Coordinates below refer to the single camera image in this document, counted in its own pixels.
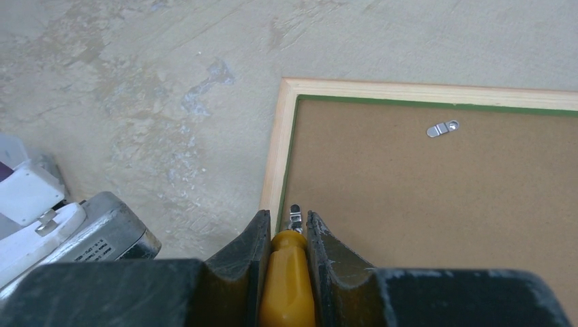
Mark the orange handle screwdriver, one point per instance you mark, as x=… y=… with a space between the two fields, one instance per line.
x=287 y=299

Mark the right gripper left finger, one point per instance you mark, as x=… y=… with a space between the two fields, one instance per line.
x=233 y=278

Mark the clear plastic screw box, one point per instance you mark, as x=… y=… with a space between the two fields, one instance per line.
x=14 y=152

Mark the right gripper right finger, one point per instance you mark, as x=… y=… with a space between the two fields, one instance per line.
x=346 y=288

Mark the green picture frame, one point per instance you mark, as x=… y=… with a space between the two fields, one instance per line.
x=463 y=198

